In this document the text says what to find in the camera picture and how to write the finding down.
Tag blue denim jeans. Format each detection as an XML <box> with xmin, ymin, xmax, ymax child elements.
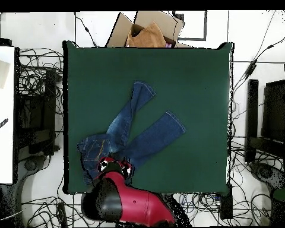
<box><xmin>77</xmin><ymin>80</ymin><xmax>186</xmax><ymax>187</ymax></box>

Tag black power strip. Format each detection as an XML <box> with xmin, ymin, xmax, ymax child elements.
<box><xmin>57</xmin><ymin>201</ymin><xmax>68</xmax><ymax>227</ymax></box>
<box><xmin>219</xmin><ymin>183</ymin><xmax>234</xmax><ymax>220</ymax></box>

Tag white table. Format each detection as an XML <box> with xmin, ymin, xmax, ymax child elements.
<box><xmin>0</xmin><ymin>45</ymin><xmax>15</xmax><ymax>185</ymax></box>

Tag black threaded rod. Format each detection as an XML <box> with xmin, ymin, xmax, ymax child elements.
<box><xmin>0</xmin><ymin>118</ymin><xmax>10</xmax><ymax>137</ymax></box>

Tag dark green table cloth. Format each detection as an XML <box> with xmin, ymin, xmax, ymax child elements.
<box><xmin>62</xmin><ymin>40</ymin><xmax>235</xmax><ymax>195</ymax></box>

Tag brown cardboard box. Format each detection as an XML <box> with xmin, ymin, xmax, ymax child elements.
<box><xmin>105</xmin><ymin>10</ymin><xmax>193</xmax><ymax>48</ymax></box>

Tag tangled black cables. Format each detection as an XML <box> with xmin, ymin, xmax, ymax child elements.
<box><xmin>18</xmin><ymin>47</ymin><xmax>65</xmax><ymax>115</ymax></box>
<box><xmin>227</xmin><ymin>137</ymin><xmax>274</xmax><ymax>226</ymax></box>
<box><xmin>21</xmin><ymin>193</ymin><xmax>86</xmax><ymax>227</ymax></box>

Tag thin black cable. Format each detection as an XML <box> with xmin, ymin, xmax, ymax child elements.
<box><xmin>74</xmin><ymin>11</ymin><xmax>98</xmax><ymax>48</ymax></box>

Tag black rectangular frame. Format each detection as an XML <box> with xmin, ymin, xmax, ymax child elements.
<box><xmin>172</xmin><ymin>10</ymin><xmax>208</xmax><ymax>42</ymax></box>

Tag black cable with adapter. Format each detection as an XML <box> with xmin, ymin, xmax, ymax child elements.
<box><xmin>232</xmin><ymin>28</ymin><xmax>285</xmax><ymax>96</ymax></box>

